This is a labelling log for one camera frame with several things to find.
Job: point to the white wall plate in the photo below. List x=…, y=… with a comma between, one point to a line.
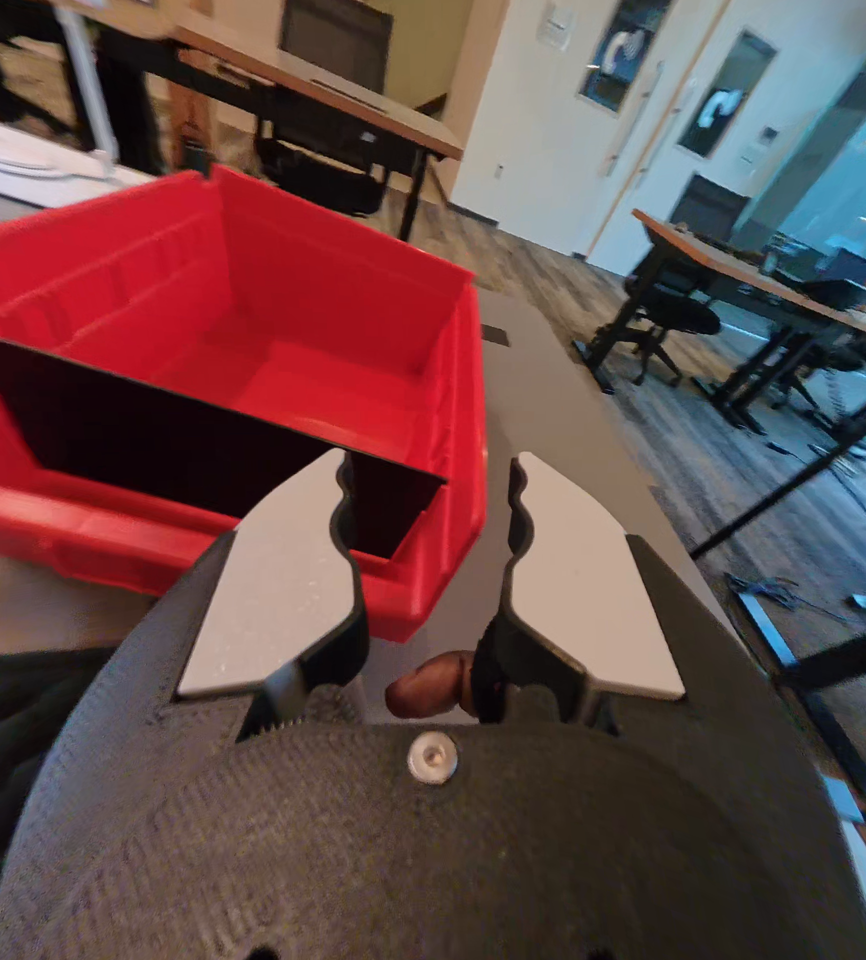
x=759, y=150

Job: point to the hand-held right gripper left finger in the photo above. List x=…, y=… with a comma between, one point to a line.
x=275, y=592

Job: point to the person's right hand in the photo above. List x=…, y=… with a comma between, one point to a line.
x=425, y=686

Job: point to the dark door window sign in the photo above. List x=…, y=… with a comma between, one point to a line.
x=628, y=52
x=725, y=97

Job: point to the black office chair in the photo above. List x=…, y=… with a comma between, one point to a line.
x=673, y=315
x=328, y=150

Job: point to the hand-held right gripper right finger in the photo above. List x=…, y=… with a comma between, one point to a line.
x=598, y=600

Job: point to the red storage bin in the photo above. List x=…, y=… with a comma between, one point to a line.
x=215, y=300

